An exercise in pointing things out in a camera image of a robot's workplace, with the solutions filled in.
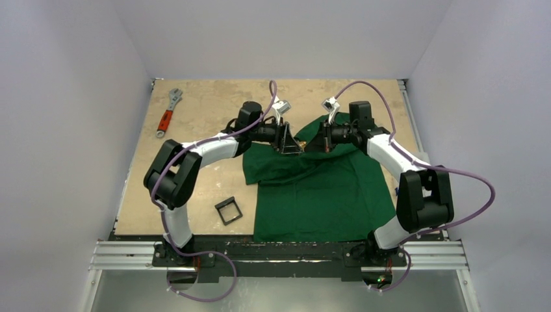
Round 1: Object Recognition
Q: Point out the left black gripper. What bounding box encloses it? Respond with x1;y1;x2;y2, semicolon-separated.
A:
249;116;301;153

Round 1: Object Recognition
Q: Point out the green t-shirt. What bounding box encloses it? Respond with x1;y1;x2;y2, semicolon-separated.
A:
242;143;395;242

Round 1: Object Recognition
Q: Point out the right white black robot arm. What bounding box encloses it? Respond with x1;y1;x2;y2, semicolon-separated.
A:
304;97;454;265

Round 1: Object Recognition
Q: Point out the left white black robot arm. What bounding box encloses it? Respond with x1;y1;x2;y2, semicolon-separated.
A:
144;99;304;266

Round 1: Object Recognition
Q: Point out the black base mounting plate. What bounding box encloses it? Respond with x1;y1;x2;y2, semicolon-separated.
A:
152;235;407;287

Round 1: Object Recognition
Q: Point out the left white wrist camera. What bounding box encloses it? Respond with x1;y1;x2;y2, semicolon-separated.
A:
272;99;292;125

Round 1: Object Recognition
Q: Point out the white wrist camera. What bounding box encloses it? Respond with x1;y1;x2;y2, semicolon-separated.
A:
321;97;340;125
272;99;292;125

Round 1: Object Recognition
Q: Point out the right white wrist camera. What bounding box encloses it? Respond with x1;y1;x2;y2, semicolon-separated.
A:
321;97;340;125

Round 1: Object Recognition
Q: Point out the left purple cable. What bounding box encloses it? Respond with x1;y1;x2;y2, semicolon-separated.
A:
150;80;279;302

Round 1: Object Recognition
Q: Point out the purple cable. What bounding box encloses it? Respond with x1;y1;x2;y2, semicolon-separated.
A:
150;80;279;302
333;81;496;294

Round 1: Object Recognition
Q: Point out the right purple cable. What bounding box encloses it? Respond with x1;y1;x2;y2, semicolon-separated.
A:
333;81;496;294

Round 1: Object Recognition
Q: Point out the black square frame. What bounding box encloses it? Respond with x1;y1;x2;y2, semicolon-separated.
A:
214;196;243;226

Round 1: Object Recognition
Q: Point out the red handled adjustable wrench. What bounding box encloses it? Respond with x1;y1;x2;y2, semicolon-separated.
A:
155;88;183;138

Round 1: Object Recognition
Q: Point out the aluminium rail frame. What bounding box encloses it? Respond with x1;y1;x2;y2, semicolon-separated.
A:
88;79;470;272

